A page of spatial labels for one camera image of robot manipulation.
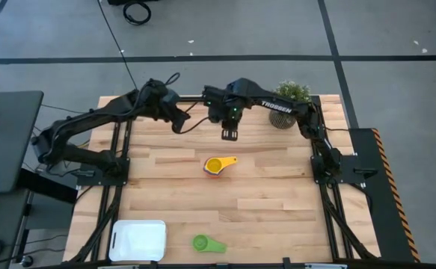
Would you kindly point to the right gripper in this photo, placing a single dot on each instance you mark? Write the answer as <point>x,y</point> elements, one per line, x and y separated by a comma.
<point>221,108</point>

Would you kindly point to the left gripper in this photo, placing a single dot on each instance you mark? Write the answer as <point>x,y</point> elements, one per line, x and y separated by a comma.
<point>154,95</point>

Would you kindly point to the yellow measuring cup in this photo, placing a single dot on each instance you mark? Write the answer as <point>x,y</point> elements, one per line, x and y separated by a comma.
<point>214,164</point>

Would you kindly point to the orange measuring cup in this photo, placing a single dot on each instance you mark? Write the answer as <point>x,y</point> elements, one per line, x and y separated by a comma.
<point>214,176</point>

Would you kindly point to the green measuring cup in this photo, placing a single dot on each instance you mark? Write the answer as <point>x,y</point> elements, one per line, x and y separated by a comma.
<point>200,243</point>

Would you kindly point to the white plastic basket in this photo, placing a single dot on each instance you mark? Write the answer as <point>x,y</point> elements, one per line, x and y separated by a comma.
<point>139,241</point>

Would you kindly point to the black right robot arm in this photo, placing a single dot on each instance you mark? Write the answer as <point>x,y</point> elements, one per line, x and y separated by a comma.
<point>285,106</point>

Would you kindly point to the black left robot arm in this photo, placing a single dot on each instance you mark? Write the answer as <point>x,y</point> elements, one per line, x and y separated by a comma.
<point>90,116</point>

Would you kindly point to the potted plant in striped pot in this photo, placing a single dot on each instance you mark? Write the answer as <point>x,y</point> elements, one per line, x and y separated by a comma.
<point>292,91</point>

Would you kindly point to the black equipment box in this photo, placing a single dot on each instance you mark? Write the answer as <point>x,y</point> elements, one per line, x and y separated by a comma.
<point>120,2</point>

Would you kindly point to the dark grey desk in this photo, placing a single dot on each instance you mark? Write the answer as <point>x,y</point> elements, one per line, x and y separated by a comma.
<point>8,142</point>

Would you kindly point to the black hazard-striped floor mat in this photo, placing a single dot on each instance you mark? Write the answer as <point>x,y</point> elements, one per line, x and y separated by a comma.
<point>386,209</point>

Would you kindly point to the grey side table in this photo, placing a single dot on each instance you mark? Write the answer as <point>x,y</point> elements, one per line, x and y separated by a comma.
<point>0,216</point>

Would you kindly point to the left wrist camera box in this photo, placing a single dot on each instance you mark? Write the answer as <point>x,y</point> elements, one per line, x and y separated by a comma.
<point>171,99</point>

